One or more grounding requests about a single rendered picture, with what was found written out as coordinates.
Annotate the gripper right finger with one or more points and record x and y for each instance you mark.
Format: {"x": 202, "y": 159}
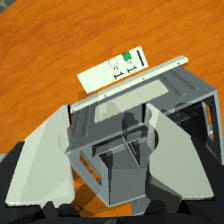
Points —
{"x": 181, "y": 171}

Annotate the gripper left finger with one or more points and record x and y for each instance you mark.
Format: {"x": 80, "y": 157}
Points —
{"x": 36, "y": 176}

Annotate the white paper pick list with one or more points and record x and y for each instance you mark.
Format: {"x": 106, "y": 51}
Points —
{"x": 113, "y": 69}

